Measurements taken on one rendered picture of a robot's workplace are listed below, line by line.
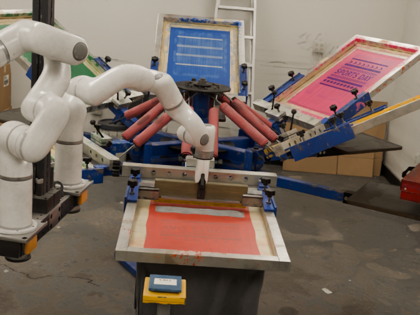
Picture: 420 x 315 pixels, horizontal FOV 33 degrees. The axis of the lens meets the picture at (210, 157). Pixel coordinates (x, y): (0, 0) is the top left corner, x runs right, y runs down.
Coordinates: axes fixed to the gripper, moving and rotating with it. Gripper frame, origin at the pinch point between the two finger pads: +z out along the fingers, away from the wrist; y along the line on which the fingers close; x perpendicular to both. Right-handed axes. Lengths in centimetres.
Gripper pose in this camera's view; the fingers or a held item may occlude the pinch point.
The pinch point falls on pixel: (200, 192)
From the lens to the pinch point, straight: 294.9
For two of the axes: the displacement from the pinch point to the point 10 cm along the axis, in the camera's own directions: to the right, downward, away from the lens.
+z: -0.9, 9.6, 2.6
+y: 0.3, 2.7, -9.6
